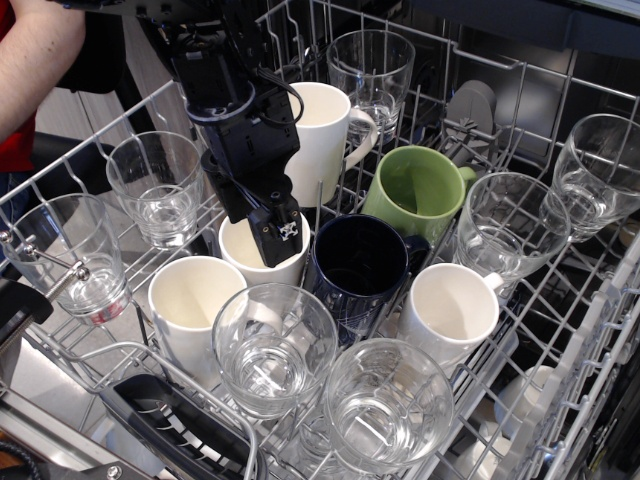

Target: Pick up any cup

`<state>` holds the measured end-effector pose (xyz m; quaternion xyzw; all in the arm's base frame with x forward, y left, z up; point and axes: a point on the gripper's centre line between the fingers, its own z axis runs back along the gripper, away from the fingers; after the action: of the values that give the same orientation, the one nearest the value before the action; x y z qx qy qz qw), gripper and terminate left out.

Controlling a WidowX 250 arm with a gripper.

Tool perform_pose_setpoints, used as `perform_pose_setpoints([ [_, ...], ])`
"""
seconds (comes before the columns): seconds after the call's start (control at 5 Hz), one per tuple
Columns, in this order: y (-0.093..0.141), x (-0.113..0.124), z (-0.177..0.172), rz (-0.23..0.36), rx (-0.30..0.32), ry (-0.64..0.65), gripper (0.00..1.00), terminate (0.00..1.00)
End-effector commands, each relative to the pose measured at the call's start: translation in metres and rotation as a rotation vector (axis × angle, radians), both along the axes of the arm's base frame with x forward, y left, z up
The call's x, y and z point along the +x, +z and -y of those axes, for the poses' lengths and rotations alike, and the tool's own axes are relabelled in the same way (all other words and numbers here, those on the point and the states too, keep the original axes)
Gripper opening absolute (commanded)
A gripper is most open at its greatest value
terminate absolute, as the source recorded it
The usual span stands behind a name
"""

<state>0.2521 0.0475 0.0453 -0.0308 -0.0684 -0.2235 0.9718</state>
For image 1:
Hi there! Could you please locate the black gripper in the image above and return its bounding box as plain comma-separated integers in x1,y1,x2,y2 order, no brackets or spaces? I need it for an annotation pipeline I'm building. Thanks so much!
187,82,303,267

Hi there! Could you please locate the clear glass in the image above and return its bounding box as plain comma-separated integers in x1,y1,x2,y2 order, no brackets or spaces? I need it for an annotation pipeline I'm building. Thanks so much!
3,193,131,325
212,283,339,419
326,29,416,145
453,172,571,299
323,338,454,475
106,131,204,250
552,113,639,243

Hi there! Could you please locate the person forearm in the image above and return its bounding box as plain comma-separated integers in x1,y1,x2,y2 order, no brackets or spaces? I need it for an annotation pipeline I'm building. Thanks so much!
1,1,86,140

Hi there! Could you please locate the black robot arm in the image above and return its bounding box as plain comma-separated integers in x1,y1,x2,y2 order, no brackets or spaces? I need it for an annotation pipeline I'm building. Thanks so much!
63,1,302,267

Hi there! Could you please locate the white cup under gripper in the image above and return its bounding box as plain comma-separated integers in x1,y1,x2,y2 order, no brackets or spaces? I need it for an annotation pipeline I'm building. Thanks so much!
218,217,311,286

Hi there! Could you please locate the white cup front left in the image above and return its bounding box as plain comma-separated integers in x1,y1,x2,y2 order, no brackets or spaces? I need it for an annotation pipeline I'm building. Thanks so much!
148,256,247,389

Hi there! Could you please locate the white cup lower rack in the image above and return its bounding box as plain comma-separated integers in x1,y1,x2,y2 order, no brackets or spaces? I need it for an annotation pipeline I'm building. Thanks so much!
494,365,554,439

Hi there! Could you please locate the tall white mug back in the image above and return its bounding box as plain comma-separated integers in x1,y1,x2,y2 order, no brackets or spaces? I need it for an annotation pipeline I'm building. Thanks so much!
285,82,378,208

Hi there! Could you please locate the dark blue mug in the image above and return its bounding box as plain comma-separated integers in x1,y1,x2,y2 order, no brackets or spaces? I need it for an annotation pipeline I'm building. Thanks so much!
303,214,431,346

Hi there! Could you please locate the green mug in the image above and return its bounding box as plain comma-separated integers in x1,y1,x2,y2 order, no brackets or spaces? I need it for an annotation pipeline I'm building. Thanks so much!
361,145,477,246

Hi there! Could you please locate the white mug right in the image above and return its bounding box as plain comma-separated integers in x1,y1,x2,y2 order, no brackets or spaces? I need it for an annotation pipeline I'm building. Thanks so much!
397,263,503,375

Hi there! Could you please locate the grey plastic rack clip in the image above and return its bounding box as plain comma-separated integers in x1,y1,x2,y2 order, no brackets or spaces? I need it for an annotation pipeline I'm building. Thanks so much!
443,80,497,166

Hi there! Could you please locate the metal clamp with screw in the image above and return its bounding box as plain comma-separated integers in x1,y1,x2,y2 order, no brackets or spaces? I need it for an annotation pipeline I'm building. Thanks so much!
1,243,91,357

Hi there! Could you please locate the grey wire dishwasher rack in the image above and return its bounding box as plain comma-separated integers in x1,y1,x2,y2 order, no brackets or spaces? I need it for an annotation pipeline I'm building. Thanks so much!
1,1,639,479

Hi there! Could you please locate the black rack handle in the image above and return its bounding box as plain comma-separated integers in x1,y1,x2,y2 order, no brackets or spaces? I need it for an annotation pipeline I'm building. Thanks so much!
100,374,250,479

